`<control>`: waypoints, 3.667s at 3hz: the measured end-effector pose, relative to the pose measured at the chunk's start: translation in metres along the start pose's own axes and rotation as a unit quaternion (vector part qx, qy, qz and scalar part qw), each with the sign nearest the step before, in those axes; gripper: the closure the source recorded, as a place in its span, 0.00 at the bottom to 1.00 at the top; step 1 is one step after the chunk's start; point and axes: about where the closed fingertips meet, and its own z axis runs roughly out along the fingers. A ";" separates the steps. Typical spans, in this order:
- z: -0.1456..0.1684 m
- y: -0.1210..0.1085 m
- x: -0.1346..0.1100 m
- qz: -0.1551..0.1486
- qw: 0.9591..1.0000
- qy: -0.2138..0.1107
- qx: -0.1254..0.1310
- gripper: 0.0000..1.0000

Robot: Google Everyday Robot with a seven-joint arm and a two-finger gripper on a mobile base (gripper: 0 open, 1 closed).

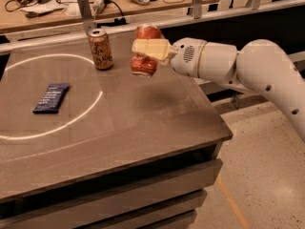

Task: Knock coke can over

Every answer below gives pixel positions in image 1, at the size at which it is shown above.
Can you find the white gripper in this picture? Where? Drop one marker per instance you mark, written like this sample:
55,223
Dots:
185,57

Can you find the red coke can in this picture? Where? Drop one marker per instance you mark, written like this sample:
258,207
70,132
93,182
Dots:
143,65

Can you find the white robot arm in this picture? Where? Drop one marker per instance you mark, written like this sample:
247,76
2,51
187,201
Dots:
260,67

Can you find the tan sparkling water can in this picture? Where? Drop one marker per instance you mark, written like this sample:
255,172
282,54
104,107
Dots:
100,49

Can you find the dark blue snack bar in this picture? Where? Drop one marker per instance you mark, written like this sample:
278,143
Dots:
52,98

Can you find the grey cabinet drawers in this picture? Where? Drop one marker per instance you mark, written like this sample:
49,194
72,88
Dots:
163,194

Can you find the grey metal bracket post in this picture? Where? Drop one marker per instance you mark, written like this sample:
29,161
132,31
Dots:
86,14

